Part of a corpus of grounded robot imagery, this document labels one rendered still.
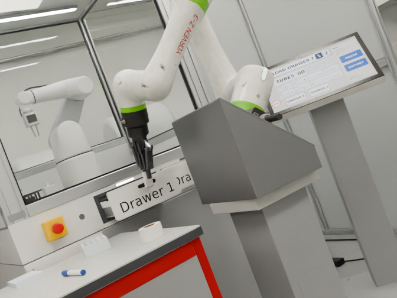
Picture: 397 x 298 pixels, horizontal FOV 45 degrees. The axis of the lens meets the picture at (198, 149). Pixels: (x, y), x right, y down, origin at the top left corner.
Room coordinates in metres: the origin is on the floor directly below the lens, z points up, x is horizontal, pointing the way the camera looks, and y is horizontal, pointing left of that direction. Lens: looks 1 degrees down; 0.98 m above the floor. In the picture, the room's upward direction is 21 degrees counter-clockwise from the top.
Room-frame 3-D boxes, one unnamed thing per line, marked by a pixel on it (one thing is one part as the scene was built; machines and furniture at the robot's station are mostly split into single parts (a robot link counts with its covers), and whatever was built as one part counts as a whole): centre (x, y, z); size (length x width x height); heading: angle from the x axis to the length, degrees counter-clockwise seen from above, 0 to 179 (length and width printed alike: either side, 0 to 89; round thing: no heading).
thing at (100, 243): (1.59, 0.44, 0.78); 0.12 x 0.08 x 0.04; 18
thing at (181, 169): (2.07, 0.06, 0.87); 0.29 x 0.02 x 0.11; 124
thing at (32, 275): (1.53, 0.67, 0.77); 0.13 x 0.09 x 0.02; 34
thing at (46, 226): (1.70, 0.58, 0.88); 0.07 x 0.05 x 0.07; 124
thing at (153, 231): (1.42, 0.22, 0.78); 0.07 x 0.07 x 0.04
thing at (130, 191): (1.79, 0.25, 0.87); 0.29 x 0.02 x 0.11; 124
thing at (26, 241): (2.32, 0.55, 0.87); 1.02 x 0.95 x 0.14; 124
